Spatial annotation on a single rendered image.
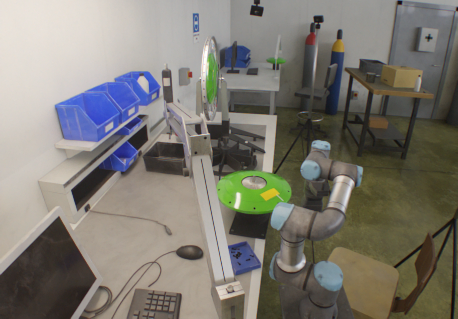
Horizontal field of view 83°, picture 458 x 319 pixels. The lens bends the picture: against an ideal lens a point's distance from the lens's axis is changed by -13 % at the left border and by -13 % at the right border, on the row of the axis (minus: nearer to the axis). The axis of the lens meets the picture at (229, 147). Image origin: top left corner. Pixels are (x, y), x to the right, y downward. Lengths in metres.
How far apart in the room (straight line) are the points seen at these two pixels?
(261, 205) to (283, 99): 4.83
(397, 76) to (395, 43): 2.11
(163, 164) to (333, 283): 1.08
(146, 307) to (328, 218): 0.60
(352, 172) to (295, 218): 0.24
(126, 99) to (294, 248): 1.24
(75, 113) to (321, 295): 1.17
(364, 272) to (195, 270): 0.86
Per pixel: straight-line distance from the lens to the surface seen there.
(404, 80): 4.03
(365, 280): 1.56
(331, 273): 0.94
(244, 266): 1.10
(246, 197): 1.14
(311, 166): 0.89
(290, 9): 5.65
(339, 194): 0.83
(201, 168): 0.69
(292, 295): 1.12
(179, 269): 1.11
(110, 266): 1.17
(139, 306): 1.00
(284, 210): 0.77
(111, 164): 1.67
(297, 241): 0.81
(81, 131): 1.40
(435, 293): 2.59
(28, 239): 0.86
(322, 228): 0.76
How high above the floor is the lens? 1.74
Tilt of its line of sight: 25 degrees down
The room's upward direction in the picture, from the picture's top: straight up
